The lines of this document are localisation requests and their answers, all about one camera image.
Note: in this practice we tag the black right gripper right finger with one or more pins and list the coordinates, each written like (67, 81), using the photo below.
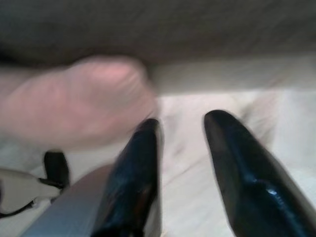
(247, 177)

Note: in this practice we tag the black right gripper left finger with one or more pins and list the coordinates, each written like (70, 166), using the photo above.
(133, 177)

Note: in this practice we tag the pink plush pillow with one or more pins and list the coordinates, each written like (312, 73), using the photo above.
(74, 106)

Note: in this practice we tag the dark grey fabric sofa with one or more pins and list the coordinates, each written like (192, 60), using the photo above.
(158, 27)

